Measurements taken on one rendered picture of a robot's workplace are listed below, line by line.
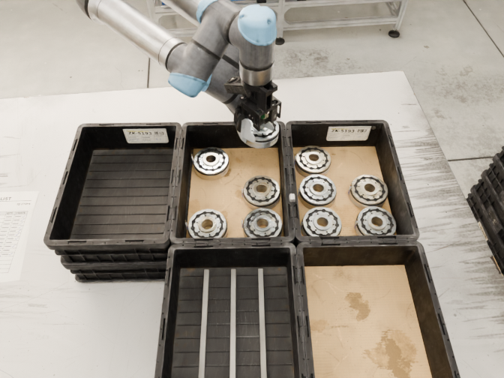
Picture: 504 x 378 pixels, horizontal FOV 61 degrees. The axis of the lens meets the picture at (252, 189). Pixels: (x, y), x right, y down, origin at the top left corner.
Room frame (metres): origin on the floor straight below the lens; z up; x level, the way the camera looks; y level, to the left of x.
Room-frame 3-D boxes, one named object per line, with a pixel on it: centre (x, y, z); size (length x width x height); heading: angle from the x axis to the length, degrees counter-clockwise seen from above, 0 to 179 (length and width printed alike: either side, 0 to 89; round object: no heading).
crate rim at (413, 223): (0.69, -0.25, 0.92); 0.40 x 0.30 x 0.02; 1
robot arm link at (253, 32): (0.76, -0.01, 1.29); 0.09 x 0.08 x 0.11; 44
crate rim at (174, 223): (0.68, 0.05, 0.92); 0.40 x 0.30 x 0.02; 1
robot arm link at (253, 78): (0.76, -0.01, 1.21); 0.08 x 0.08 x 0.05
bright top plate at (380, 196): (0.69, -0.33, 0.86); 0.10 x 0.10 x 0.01
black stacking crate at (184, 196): (0.68, 0.05, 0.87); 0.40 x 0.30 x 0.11; 1
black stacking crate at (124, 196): (0.68, 0.35, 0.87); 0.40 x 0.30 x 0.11; 1
